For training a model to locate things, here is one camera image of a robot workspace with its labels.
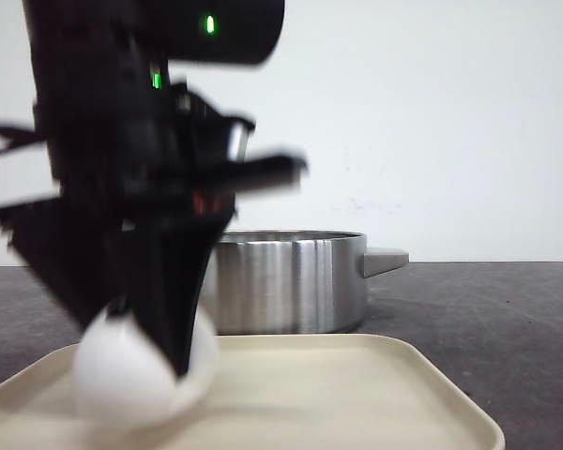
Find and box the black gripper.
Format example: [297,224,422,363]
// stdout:
[0,79,306,378]

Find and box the white panda bun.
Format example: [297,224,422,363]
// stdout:
[71,307,219,428]

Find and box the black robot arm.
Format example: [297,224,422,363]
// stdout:
[0,1,306,378]

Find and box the stainless steel steamer pot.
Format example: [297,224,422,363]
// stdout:
[199,230,409,335]

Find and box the beige plastic tray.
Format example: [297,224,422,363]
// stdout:
[0,335,506,449]

